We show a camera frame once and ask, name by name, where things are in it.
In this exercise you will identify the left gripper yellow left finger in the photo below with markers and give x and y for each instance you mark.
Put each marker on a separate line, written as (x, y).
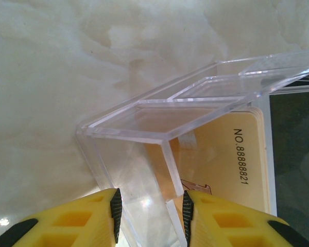
(74, 223)

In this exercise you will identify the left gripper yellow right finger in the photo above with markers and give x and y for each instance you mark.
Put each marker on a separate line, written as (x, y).
(234, 226)

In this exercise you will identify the clear acrylic card box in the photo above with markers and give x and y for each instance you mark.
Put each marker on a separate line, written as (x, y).
(134, 123)

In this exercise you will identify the tan card stack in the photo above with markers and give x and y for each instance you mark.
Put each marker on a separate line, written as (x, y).
(221, 167)

